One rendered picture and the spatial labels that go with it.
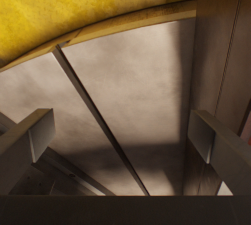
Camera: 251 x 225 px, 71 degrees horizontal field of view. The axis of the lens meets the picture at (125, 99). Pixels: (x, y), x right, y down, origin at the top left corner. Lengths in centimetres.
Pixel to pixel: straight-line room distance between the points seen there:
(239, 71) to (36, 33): 98
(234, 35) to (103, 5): 69
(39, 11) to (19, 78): 36
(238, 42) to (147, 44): 35
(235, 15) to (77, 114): 73
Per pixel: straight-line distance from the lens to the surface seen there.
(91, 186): 142
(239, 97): 31
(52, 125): 17
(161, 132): 89
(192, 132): 16
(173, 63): 65
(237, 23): 32
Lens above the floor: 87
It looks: 49 degrees down
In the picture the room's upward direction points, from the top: 171 degrees counter-clockwise
